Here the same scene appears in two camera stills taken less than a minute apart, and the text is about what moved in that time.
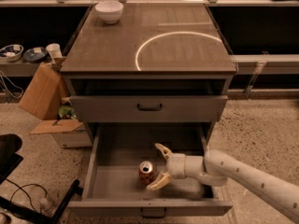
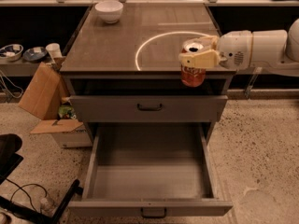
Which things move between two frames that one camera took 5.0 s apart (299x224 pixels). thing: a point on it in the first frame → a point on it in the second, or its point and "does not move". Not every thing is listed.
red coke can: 147,173 → 193,76
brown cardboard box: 45,90 does not move
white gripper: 176,166 → 234,49
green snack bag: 67,111 does not move
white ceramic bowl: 109,10 does not move
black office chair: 10,158 does not move
